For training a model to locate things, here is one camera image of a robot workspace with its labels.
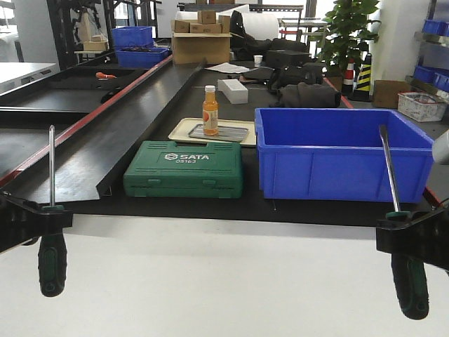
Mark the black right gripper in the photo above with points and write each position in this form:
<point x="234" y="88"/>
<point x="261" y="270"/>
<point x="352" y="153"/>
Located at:
<point x="424" y="236"/>

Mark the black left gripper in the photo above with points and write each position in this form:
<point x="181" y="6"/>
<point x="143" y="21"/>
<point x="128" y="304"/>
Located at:
<point x="23" y="220"/>

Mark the cross screwdriver green black handle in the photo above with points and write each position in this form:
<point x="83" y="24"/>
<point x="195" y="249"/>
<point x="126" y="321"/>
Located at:
<point x="52" y="255"/>

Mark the cream plastic tray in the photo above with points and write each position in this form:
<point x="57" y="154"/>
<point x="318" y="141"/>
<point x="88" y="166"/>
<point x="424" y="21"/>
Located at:
<point x="181" y="131"/>

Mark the small grey metal tray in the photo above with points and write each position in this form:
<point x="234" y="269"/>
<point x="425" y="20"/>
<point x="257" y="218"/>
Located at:
<point x="225" y="133"/>

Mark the large blue plastic bin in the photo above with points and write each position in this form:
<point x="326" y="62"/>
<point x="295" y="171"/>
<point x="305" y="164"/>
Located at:
<point x="337" y="154"/>

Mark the green SATA tool case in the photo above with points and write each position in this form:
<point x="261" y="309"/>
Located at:
<point x="166" y="169"/>

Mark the brown cardboard box on floor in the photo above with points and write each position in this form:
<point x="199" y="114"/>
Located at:
<point x="385" y="94"/>

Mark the yellow black traffic cone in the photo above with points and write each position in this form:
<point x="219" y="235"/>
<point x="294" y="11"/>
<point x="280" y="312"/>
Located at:
<point x="361" y="92"/>

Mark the red white traffic cone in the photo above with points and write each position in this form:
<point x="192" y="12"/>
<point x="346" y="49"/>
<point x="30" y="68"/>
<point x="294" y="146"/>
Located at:
<point x="348" y="80"/>

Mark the dark grey bag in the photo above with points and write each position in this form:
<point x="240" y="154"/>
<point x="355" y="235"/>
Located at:
<point x="304" y="95"/>

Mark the blue bin rear lower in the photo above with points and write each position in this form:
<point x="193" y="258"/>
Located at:
<point x="141" y="59"/>

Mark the orange juice bottle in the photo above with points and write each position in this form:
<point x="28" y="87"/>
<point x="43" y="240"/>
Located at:
<point x="210" y="112"/>

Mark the green potted plant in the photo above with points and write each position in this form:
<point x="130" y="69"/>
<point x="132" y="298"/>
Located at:
<point x="346" y="35"/>

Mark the blue bin rear upper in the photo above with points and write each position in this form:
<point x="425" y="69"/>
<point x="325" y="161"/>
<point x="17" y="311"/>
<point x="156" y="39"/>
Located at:
<point x="132" y="36"/>

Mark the black box on conveyor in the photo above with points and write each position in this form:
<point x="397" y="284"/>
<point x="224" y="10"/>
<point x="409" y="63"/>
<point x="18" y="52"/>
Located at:
<point x="283" y="58"/>

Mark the white foam block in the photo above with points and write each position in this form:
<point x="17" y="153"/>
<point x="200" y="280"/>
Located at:
<point x="234" y="90"/>

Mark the white paper cup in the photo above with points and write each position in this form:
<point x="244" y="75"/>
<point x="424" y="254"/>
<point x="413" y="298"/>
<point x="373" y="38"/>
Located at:
<point x="257" y="60"/>

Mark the large cardboard box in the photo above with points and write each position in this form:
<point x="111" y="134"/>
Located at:
<point x="194" y="47"/>

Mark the long black metal rail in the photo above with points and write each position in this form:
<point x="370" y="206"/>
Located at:
<point x="98" y="125"/>

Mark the white wire basket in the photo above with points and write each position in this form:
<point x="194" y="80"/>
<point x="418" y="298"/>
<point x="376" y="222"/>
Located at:
<point x="421" y="107"/>

